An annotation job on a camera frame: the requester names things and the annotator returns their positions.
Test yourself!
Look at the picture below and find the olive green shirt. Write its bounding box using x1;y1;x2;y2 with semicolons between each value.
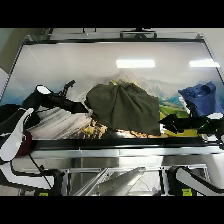
84;82;162;137

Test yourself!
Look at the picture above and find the dark red garment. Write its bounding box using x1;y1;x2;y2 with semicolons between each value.
15;129;34;158

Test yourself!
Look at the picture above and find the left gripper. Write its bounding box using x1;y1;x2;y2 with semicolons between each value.
62;98;90;115

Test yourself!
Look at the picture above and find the silver frame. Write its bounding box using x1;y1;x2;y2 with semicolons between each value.
0;145;224;197

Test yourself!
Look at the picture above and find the black cable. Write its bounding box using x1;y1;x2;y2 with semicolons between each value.
29;153;53;191

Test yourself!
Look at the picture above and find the blue T-shirt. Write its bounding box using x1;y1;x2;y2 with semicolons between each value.
177;81;224;118

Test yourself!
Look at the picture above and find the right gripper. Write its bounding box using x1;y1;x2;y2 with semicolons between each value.
159;113;194;135

